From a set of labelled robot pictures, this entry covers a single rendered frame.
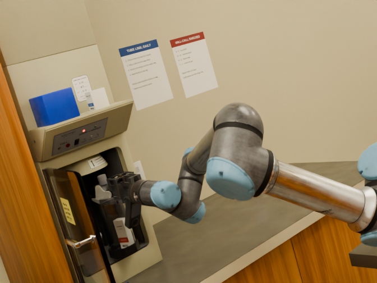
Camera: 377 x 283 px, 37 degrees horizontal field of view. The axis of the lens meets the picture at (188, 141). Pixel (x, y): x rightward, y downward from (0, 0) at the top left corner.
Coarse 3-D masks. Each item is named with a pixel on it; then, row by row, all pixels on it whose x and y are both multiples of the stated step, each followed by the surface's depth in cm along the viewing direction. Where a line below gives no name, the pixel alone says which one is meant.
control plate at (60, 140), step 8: (104, 120) 178; (80, 128) 172; (88, 128) 175; (96, 128) 178; (104, 128) 180; (56, 136) 167; (64, 136) 170; (72, 136) 172; (80, 136) 175; (88, 136) 178; (96, 136) 181; (56, 144) 170; (64, 144) 172; (72, 144) 175; (80, 144) 178; (56, 152) 172
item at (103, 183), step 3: (102, 174) 184; (99, 177) 182; (102, 177) 182; (105, 177) 183; (99, 180) 183; (102, 180) 182; (105, 180) 183; (99, 183) 183; (102, 183) 182; (105, 183) 183; (102, 186) 180; (105, 186) 180; (93, 189) 182; (105, 189) 180; (108, 189) 180; (93, 192) 181
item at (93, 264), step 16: (48, 176) 170; (64, 176) 155; (64, 192) 161; (80, 192) 147; (80, 208) 152; (64, 224) 173; (80, 224) 157; (80, 240) 162; (96, 240) 148; (80, 256) 168; (96, 256) 153; (80, 272) 175; (96, 272) 159
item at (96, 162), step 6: (90, 156) 188; (96, 156) 189; (78, 162) 185; (84, 162) 186; (90, 162) 186; (96, 162) 188; (102, 162) 190; (60, 168) 188; (66, 168) 186; (72, 168) 185; (78, 168) 185; (84, 168) 185; (90, 168) 185; (96, 168) 186; (84, 174) 184
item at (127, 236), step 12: (96, 204) 182; (120, 204) 182; (108, 216) 181; (120, 216) 182; (108, 228) 182; (120, 228) 182; (132, 228) 187; (108, 240) 184; (120, 240) 182; (132, 240) 185
